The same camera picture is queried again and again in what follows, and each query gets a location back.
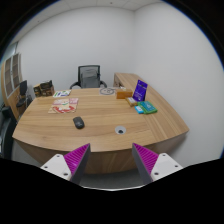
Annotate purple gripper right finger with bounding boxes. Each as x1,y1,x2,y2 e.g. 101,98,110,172
132,143,182,185

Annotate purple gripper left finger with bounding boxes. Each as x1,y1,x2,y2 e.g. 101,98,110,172
42,144,90,185

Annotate black computer mouse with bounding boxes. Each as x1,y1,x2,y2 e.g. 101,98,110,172
73,117,85,129

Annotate pink cartoon mouse pad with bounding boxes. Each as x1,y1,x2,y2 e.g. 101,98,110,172
48,98,78,114

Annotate green flat box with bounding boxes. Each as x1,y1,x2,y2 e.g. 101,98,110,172
138,101,157,114

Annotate small blue box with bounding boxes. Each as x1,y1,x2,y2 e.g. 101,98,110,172
135,106,144,114

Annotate wooden desk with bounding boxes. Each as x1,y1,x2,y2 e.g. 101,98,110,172
13,89,189,174

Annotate small tan box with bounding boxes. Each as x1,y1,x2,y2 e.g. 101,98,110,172
126,97,137,107

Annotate black side chair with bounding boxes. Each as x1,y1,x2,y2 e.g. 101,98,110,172
16,80,32,115

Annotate orange cardboard box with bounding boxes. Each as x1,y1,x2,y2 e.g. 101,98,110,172
116,89,133,99

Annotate dark brown cardboard boxes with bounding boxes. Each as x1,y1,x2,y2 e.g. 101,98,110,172
33,80,54,97

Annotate wooden side desk return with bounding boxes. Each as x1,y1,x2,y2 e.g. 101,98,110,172
113,72,158,98

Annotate black mesh office chair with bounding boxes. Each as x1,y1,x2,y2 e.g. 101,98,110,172
70,65,107,88

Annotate wooden bookshelf cabinet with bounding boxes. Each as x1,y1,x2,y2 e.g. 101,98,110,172
1,53,23,119

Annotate round wire coaster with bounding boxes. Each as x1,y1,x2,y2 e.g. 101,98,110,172
99,88,115,95

